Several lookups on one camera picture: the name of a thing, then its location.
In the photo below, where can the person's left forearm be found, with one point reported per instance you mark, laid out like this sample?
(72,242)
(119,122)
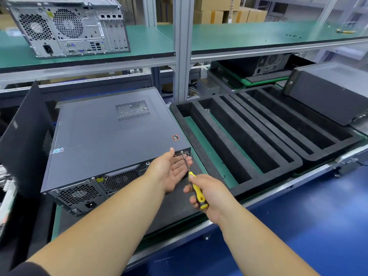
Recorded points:
(98,227)

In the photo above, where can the silver backed desktop computer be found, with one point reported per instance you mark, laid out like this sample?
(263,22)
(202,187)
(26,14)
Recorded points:
(80,25)

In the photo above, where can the grey computer case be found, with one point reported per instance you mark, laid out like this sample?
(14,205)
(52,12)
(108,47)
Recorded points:
(109,135)

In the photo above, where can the black upright side panel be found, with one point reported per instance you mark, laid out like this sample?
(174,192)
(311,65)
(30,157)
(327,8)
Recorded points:
(23,140)

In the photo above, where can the person's black left sleeve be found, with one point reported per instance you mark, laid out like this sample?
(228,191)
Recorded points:
(11,270)

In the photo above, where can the green upper shelf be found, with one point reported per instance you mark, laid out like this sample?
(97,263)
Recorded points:
(241,37)

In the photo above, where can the aluminium frame post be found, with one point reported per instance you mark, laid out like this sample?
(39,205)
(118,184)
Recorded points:
(149,11)
(184,54)

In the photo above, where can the person's right hand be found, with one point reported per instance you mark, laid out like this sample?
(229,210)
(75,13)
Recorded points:
(215,195)

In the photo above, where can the dark grey computer box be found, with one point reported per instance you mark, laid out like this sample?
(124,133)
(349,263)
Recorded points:
(330,92)

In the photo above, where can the empty black foam tray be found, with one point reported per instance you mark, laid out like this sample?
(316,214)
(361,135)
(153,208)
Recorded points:
(259,180)
(319,149)

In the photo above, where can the person's left hand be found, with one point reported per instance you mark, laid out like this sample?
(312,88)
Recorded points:
(169,172)

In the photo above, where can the stack of cardboard boxes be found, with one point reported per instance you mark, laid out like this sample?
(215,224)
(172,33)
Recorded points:
(215,5)

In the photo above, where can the person's right forearm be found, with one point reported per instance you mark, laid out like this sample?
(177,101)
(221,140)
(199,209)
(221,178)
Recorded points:
(264,244)

